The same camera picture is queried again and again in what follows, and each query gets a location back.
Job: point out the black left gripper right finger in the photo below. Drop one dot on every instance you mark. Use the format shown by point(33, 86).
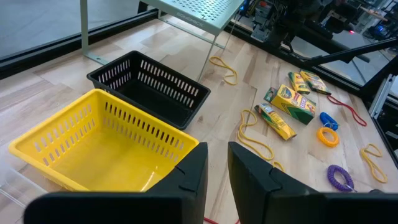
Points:
point(264, 202)

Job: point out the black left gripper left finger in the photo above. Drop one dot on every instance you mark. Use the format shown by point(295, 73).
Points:
point(174, 205)

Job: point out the small narrow Crayola crayon box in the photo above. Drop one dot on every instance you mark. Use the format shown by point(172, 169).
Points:
point(298, 83)
point(276, 123)

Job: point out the large Crayola crayon box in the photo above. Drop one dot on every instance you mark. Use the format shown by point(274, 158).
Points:
point(290, 102)

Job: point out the eight-count Crayola crayon box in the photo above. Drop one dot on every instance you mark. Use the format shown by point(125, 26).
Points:
point(315, 82)

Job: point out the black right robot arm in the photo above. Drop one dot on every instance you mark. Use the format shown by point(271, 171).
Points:
point(286, 21)

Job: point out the purple spiral wrist coil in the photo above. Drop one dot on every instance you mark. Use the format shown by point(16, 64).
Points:
point(331, 178)

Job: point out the yellow plastic basket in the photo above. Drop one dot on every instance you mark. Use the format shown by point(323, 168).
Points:
point(102, 161)

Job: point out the orange spiral wrist coil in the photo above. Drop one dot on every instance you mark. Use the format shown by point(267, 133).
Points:
point(319, 137)

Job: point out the blue spiral wrist coil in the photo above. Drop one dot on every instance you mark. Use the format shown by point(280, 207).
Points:
point(325, 118)

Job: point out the black plastic basket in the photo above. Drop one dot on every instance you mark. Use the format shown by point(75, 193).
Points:
point(155, 102)

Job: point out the red rubber band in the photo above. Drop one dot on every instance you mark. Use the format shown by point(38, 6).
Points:
point(362, 122)

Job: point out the green perforated metal shelf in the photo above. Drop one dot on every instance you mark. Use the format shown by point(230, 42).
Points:
point(199, 12)

